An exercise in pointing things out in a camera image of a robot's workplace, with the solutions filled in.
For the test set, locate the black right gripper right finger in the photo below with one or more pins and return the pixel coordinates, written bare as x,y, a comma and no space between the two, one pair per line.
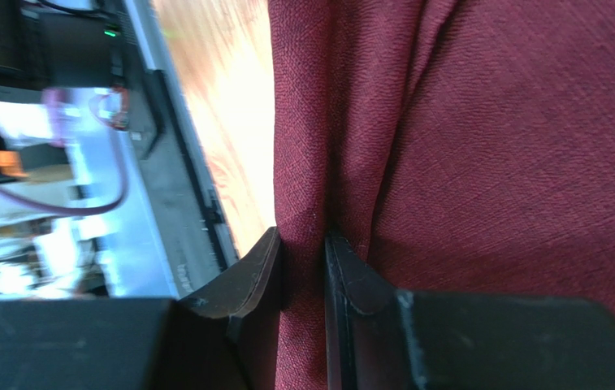
383,337

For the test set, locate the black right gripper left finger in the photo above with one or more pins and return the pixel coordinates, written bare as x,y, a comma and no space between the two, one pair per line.
223,336

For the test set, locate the dark red cloth napkin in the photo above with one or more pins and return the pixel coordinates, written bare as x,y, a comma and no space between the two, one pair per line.
459,145

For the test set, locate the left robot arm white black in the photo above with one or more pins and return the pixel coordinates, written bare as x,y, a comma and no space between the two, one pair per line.
43,45

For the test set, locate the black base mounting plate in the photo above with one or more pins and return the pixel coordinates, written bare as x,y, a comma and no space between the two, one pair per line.
189,219

